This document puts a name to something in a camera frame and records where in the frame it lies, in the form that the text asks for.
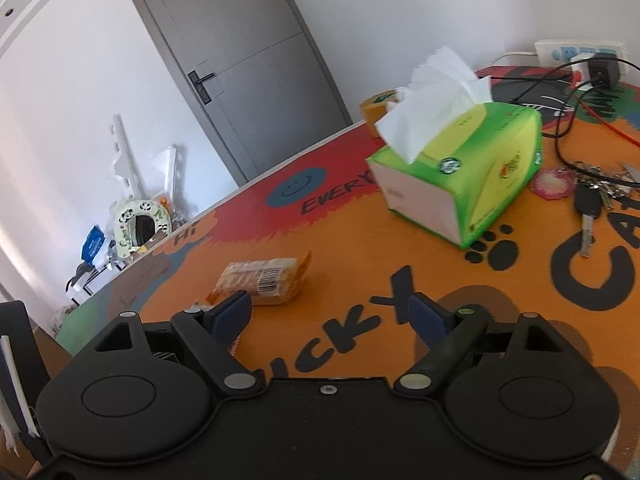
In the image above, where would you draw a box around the grey door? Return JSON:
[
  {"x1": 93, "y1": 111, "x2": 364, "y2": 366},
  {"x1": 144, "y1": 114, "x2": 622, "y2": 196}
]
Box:
[{"x1": 120, "y1": 0, "x2": 353, "y2": 186}]

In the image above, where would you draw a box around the black shoe rack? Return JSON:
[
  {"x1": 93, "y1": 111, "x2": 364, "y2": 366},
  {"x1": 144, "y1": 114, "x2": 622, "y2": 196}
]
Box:
[{"x1": 65, "y1": 260, "x2": 116, "y2": 306}]

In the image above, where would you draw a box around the white shelf board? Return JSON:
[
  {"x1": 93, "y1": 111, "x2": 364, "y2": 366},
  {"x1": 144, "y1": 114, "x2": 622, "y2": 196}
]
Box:
[{"x1": 150, "y1": 146, "x2": 188, "y2": 201}]

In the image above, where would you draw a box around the green tissue box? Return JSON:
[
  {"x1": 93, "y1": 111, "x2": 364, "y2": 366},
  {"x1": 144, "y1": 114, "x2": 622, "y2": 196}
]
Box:
[{"x1": 365, "y1": 46, "x2": 544, "y2": 250}]

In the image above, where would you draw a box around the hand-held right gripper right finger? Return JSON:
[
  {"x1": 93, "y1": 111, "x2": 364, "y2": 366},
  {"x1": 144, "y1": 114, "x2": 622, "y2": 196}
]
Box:
[{"x1": 395, "y1": 291, "x2": 568, "y2": 395}]

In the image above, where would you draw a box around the blue plastic bag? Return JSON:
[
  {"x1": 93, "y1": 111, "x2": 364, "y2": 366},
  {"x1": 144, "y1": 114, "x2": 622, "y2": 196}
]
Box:
[{"x1": 81, "y1": 226, "x2": 106, "y2": 262}]

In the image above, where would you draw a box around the orange biscuit packet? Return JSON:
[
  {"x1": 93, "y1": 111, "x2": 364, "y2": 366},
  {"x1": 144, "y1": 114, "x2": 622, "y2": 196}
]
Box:
[{"x1": 206, "y1": 250, "x2": 312, "y2": 307}]

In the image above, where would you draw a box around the white power strip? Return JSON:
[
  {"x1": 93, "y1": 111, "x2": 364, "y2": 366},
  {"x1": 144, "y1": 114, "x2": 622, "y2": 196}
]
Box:
[{"x1": 534, "y1": 39, "x2": 628, "y2": 66}]

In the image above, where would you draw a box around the panda print seat ring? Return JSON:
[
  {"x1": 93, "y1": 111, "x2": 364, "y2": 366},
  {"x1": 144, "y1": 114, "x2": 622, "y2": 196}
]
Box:
[{"x1": 114, "y1": 199, "x2": 173, "y2": 256}]

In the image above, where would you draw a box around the pink keychain charm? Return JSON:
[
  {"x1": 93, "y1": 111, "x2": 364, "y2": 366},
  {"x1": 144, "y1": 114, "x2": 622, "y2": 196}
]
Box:
[{"x1": 530, "y1": 167, "x2": 576, "y2": 202}]

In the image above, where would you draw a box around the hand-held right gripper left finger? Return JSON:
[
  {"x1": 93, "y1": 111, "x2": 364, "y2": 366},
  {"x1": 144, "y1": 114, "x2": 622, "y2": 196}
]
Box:
[{"x1": 92, "y1": 289, "x2": 266, "y2": 393}]

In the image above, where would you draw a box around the black charger adapter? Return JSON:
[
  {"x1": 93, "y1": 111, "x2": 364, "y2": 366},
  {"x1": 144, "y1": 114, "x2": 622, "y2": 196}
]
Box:
[{"x1": 585, "y1": 57, "x2": 621, "y2": 86}]

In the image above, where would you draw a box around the yellow tape roll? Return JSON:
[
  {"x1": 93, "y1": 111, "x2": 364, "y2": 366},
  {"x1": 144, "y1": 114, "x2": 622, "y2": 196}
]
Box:
[{"x1": 359, "y1": 87, "x2": 408, "y2": 138}]

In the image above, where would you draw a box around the black cable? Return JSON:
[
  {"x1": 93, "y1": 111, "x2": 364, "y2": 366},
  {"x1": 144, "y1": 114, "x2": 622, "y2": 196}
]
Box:
[{"x1": 490, "y1": 67, "x2": 640, "y2": 181}]

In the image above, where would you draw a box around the silver key bunch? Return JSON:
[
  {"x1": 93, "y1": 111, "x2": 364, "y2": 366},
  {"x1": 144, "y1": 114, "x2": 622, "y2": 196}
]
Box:
[{"x1": 575, "y1": 160, "x2": 640, "y2": 211}]

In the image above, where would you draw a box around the black door handle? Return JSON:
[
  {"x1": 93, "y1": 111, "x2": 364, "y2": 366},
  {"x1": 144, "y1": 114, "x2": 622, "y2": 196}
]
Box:
[{"x1": 187, "y1": 71, "x2": 218, "y2": 105}]

